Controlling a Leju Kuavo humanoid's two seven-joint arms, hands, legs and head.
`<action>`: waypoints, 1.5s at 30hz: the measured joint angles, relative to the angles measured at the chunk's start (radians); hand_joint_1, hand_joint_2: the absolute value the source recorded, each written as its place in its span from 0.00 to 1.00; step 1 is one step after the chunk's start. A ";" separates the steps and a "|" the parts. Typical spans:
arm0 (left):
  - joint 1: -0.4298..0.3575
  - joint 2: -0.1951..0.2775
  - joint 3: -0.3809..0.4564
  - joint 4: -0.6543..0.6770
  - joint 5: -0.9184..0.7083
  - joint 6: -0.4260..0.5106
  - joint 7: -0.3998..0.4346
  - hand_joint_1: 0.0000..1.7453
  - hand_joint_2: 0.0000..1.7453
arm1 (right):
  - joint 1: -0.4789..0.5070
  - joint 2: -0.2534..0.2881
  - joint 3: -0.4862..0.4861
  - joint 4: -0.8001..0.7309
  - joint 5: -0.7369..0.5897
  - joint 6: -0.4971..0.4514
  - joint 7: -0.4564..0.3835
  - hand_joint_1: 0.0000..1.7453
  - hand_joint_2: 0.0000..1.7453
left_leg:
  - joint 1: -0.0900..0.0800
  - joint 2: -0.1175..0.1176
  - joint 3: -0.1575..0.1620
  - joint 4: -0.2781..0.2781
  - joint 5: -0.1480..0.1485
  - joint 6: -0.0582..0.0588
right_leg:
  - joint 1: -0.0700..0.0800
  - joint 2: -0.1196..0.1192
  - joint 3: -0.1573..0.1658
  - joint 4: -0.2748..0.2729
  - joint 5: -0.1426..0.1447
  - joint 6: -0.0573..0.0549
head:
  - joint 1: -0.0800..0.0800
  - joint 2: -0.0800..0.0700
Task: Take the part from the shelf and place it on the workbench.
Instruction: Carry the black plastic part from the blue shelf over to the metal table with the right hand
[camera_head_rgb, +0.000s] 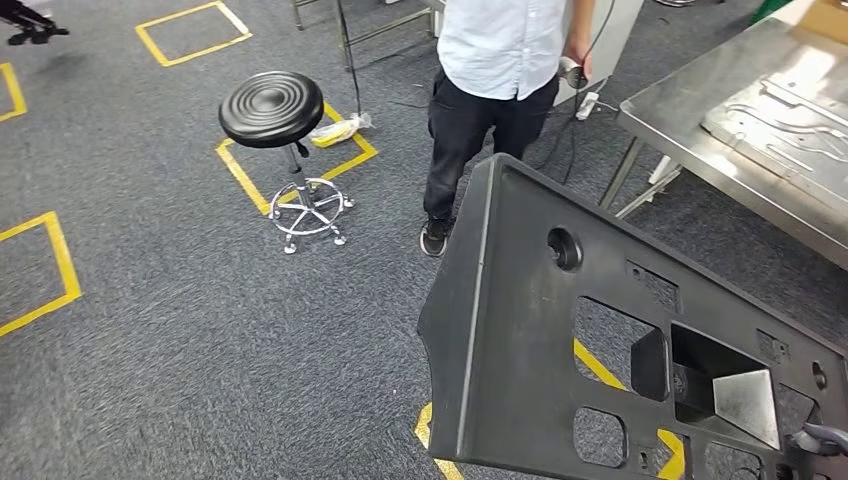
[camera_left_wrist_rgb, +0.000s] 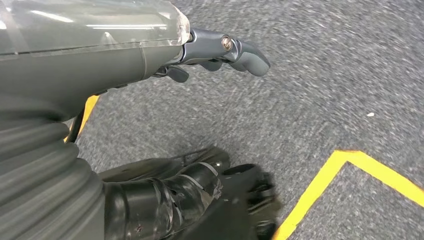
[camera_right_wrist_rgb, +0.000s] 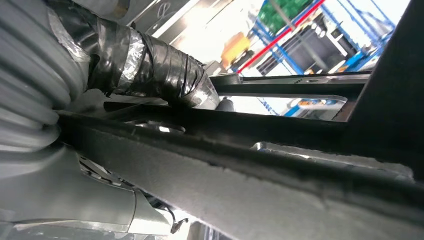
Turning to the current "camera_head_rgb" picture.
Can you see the thin dark metal pole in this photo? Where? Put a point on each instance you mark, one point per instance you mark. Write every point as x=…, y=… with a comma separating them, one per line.
x=349, y=60

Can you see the clear bag yellow contents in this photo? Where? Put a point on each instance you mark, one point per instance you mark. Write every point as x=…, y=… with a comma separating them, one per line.
x=338, y=131

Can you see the person's left hand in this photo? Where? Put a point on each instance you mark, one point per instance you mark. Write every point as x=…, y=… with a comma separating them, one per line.
x=582, y=58

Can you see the yellow floor tape outline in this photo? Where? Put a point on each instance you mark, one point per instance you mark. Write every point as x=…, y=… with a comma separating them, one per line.
x=205, y=50
x=16, y=89

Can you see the handheld grey button controller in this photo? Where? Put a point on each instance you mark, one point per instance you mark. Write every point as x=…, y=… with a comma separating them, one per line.
x=571, y=74

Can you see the person's left forearm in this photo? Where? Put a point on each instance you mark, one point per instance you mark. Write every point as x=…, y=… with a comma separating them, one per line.
x=581, y=23

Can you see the white power strip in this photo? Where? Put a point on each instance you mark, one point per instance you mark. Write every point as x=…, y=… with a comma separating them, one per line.
x=587, y=106
x=664, y=170

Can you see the person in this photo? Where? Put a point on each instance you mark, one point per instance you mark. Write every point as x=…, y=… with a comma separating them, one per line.
x=497, y=46

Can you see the green object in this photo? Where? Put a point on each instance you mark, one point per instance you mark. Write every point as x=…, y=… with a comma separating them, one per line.
x=772, y=10

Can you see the black round stool chrome base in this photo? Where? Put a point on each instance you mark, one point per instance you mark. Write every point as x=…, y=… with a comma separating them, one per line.
x=272, y=109

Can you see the stainless steel workbench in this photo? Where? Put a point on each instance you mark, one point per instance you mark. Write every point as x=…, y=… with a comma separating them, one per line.
x=669, y=112

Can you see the small stainless steel table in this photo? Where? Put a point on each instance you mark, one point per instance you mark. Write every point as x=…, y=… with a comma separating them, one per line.
x=391, y=26

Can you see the person's leg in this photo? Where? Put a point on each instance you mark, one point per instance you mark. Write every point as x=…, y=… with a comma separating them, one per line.
x=23, y=13

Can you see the person's foot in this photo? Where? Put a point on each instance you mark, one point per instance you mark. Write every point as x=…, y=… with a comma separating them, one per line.
x=18, y=38
x=50, y=33

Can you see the stamped silver metal panel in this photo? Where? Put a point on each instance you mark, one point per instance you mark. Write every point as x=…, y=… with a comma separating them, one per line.
x=782, y=132

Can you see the black plastic plate bracket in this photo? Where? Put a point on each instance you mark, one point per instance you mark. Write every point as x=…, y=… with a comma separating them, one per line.
x=503, y=331

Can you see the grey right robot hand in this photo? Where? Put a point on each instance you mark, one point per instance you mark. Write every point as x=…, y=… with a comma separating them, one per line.
x=825, y=440

